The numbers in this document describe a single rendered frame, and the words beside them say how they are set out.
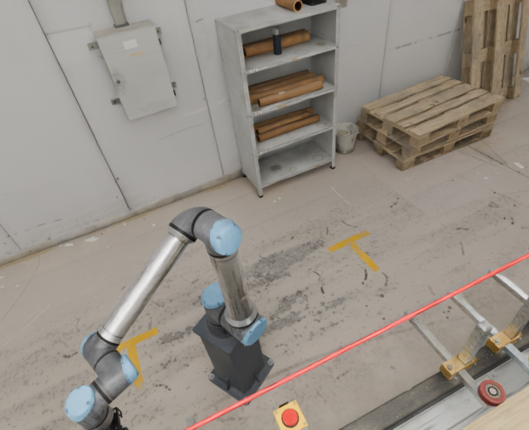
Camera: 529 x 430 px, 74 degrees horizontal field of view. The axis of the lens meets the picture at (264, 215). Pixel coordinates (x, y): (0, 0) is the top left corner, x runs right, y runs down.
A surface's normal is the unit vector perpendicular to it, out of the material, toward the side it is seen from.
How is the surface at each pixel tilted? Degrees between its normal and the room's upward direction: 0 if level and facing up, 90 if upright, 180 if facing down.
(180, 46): 90
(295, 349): 0
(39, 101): 90
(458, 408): 0
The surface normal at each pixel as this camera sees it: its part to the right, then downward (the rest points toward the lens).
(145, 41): 0.44, 0.57
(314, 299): -0.11, -0.73
